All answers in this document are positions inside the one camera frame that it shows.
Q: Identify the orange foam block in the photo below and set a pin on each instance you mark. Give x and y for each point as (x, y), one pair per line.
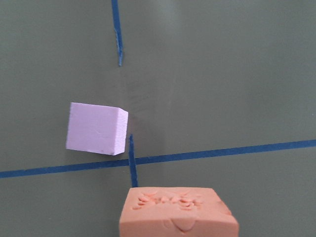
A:
(176, 212)

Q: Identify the pink foam block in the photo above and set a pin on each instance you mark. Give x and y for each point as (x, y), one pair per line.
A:
(97, 129)

